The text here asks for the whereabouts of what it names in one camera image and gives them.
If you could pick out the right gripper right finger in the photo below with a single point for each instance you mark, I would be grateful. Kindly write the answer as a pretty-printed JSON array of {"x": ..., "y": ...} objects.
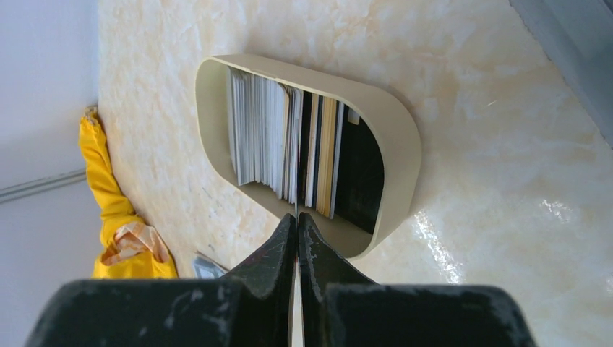
[{"x": 328, "y": 306}]

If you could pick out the yellow cloth garment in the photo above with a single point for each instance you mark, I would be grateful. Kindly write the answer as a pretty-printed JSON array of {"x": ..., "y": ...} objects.
[{"x": 131, "y": 248}]

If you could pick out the striped cards in tray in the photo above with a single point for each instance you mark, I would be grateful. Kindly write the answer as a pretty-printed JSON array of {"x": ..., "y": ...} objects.
[{"x": 342, "y": 173}]

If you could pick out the black credit card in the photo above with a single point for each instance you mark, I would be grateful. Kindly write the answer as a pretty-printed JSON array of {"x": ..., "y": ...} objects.
[{"x": 299, "y": 108}]

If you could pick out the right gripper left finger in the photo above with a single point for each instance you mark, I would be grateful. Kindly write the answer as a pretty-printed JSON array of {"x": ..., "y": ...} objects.
[{"x": 261, "y": 291}]

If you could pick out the clear plastic card holder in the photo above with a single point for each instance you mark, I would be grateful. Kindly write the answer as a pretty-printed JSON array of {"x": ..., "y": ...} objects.
[{"x": 207, "y": 268}]

